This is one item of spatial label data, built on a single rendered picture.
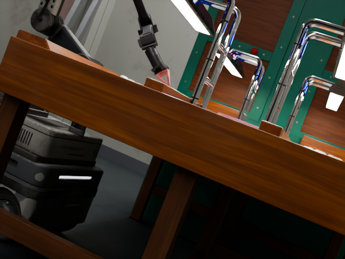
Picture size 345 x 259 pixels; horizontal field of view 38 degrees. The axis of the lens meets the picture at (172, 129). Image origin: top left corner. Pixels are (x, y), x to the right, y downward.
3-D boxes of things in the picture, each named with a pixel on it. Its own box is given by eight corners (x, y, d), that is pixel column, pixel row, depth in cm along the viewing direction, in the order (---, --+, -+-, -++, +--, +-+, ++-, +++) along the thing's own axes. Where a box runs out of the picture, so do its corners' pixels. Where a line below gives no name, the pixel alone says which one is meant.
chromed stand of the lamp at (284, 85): (249, 151, 150) (304, 12, 149) (255, 153, 169) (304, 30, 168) (310, 176, 145) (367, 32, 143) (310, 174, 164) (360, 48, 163)
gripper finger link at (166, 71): (177, 84, 240) (169, 67, 241) (173, 81, 233) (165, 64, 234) (165, 91, 241) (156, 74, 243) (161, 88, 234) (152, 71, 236)
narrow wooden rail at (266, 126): (245, 160, 124) (262, 119, 123) (282, 164, 298) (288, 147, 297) (266, 169, 122) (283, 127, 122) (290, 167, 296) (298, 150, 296)
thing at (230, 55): (211, 51, 234) (217, 36, 234) (231, 74, 294) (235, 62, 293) (227, 56, 232) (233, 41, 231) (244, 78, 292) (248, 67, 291)
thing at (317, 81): (271, 157, 243) (305, 72, 242) (274, 158, 262) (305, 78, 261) (309, 172, 238) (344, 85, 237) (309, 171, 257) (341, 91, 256)
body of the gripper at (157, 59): (170, 70, 241) (163, 56, 243) (164, 66, 232) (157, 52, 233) (158, 76, 243) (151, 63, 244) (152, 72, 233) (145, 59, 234)
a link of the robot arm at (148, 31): (137, 28, 278) (155, 21, 277) (140, 37, 279) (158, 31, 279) (135, 38, 237) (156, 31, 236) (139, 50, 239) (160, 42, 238)
